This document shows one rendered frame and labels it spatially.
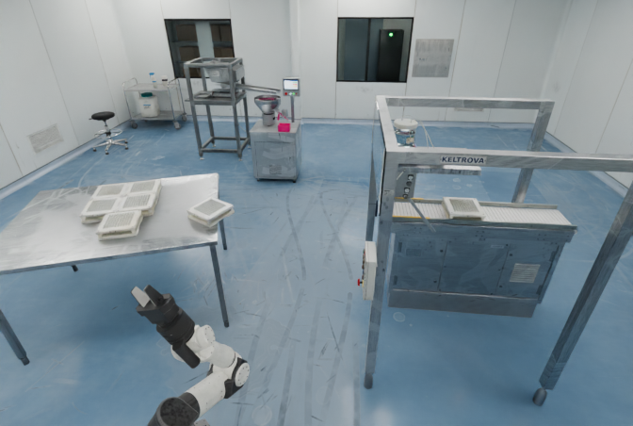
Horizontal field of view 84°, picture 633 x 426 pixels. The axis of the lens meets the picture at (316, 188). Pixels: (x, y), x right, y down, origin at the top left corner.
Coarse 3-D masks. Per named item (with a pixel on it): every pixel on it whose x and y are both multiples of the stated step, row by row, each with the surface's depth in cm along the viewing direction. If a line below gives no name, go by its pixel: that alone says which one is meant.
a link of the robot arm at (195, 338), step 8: (192, 320) 109; (192, 328) 107; (200, 328) 111; (208, 328) 112; (184, 336) 105; (192, 336) 108; (200, 336) 108; (208, 336) 110; (176, 344) 104; (184, 344) 104; (192, 344) 107; (200, 344) 108; (208, 344) 108; (176, 352) 103; (184, 352) 104; (192, 352) 106; (184, 360) 105; (192, 360) 106; (200, 360) 108; (192, 368) 107
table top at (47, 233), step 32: (64, 192) 303; (160, 192) 303; (192, 192) 302; (32, 224) 260; (64, 224) 260; (96, 224) 260; (160, 224) 260; (192, 224) 260; (0, 256) 228; (32, 256) 228; (64, 256) 228; (96, 256) 228; (128, 256) 232
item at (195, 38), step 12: (168, 24) 685; (180, 24) 683; (192, 24) 681; (204, 24) 679; (216, 24) 677; (228, 24) 675; (168, 36) 696; (180, 36) 694; (192, 36) 692; (204, 36) 690; (216, 36) 688; (228, 36) 686; (180, 48) 705; (192, 48) 703; (204, 48) 701; (216, 48) 699; (228, 48) 696; (180, 60) 716; (180, 72) 727; (192, 72) 725; (204, 72) 722
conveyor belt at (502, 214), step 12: (396, 204) 275; (408, 204) 275; (420, 204) 275; (432, 204) 275; (432, 216) 259; (444, 216) 259; (492, 216) 259; (504, 216) 259; (516, 216) 259; (528, 216) 259; (540, 216) 259; (552, 216) 259
